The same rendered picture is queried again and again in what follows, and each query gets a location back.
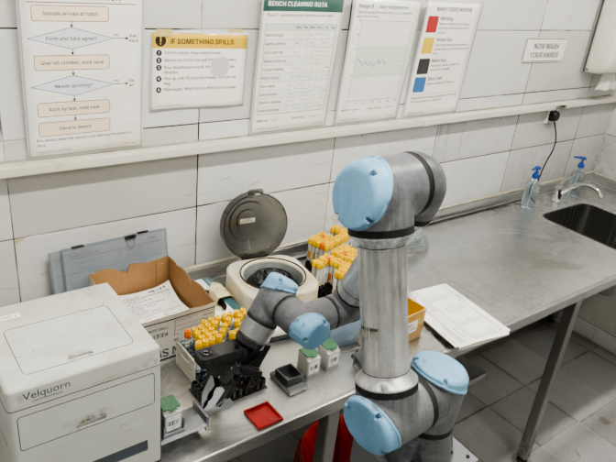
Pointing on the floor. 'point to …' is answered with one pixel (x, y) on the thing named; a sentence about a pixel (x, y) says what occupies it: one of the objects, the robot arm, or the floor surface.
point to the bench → (511, 287)
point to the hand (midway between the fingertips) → (203, 412)
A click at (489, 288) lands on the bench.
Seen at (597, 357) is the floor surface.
